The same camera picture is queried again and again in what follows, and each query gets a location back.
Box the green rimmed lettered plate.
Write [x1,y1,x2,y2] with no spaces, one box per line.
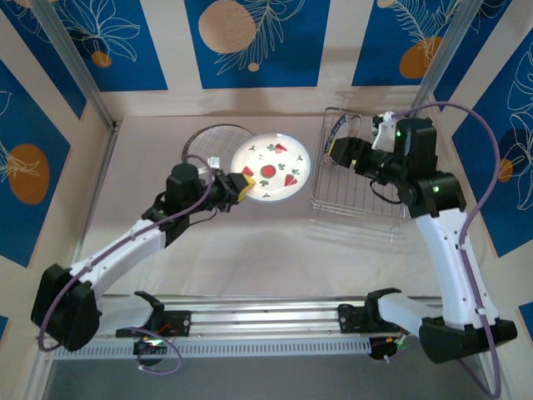
[323,114,350,166]

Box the strawberry print teal rimmed plate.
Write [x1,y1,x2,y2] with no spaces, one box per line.
[230,132,311,204]

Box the white blue grid plate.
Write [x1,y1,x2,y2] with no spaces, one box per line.
[182,123,258,176]

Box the black controller box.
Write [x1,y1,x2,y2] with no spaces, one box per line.
[368,332,407,363]
[132,336,168,358]

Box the thin black left wrist cable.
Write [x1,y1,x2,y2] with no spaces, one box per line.
[185,206,220,226]

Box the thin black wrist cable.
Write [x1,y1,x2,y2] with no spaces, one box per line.
[369,177,406,206]
[185,206,220,226]

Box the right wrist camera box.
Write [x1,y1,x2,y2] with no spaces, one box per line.
[371,110,397,151]

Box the metal wire dish rack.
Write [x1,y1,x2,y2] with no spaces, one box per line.
[310,106,411,239]

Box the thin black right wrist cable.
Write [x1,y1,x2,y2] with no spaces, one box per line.
[369,177,406,206]

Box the aluminium side rail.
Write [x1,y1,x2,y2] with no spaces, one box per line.
[74,120,122,268]

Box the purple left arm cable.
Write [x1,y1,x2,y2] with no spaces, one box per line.
[36,153,217,377]

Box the aluminium corner post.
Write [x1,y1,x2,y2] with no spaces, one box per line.
[31,0,120,131]
[411,0,516,110]

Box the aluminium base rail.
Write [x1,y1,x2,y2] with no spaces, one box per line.
[91,294,442,341]

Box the slotted grey cable duct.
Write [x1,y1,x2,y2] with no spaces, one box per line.
[53,337,371,360]

